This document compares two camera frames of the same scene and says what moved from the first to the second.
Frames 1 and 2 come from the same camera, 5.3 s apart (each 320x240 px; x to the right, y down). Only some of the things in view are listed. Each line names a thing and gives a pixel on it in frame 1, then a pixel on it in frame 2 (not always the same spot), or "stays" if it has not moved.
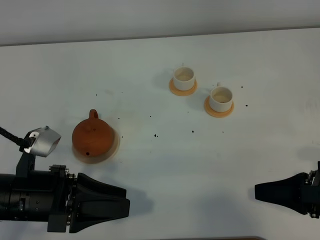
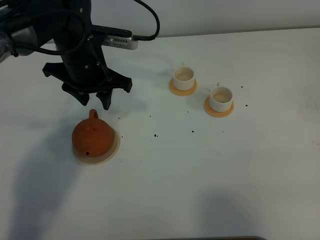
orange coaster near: (216, 114) stays
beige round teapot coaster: (105, 157) stays
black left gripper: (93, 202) -> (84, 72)
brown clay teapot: (93, 136) stays
